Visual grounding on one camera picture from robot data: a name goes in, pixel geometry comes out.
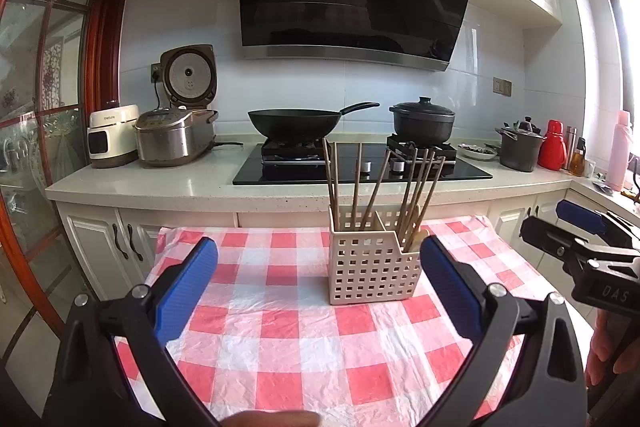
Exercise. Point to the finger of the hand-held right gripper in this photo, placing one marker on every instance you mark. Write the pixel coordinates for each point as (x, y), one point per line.
(545, 237)
(580, 214)

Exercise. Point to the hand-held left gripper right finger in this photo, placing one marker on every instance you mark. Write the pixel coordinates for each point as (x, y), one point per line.
(450, 292)

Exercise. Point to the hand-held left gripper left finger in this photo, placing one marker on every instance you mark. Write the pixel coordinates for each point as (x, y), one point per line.
(185, 287)

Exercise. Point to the white perforated utensil basket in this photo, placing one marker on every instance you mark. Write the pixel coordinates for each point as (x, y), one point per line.
(370, 267)

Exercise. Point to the person's right hand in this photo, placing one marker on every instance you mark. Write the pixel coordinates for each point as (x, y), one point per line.
(607, 352)

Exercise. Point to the person's left hand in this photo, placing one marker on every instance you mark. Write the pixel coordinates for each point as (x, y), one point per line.
(275, 419)

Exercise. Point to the amber oil bottle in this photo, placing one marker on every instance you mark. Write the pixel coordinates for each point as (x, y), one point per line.
(578, 162)

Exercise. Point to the steel bottle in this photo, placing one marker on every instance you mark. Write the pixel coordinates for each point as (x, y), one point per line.
(571, 147)

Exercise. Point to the pink bottle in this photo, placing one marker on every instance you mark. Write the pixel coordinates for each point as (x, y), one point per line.
(617, 152)

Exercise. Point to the red thermos jug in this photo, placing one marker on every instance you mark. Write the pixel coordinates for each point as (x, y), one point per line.
(551, 147)

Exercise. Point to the grey lidded stockpot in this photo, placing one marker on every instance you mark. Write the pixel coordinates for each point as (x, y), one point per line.
(520, 149)

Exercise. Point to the red white checkered tablecloth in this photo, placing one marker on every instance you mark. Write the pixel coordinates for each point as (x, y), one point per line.
(280, 267)

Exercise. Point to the white lower kitchen cabinets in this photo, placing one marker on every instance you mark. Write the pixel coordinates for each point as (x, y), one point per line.
(90, 242)

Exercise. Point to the small white plate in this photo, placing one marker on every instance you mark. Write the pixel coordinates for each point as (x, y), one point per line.
(475, 151)

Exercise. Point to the stainless steel electric cooker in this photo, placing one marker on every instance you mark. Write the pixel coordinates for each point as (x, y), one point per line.
(170, 139)

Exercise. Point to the black glass gas stove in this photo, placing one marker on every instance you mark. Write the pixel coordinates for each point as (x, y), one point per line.
(280, 169)

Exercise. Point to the white countertop cooking appliance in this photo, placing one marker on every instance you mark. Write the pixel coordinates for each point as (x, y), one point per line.
(112, 137)

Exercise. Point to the black lidded casserole pot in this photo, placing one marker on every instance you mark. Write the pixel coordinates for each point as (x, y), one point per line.
(422, 119)

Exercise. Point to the dark framed window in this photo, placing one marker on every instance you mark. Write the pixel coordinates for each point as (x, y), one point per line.
(627, 32)

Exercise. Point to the black wok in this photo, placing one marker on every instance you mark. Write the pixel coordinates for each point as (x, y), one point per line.
(290, 122)

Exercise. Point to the brown open rice cooker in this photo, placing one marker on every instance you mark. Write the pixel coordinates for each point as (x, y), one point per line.
(190, 74)

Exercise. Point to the wooden framed glass door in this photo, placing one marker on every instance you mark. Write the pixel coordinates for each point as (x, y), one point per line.
(105, 57)

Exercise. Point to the tan wall switch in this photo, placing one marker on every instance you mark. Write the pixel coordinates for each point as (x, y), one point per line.
(502, 86)

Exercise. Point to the black wall socket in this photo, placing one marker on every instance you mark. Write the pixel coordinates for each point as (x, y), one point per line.
(156, 73)

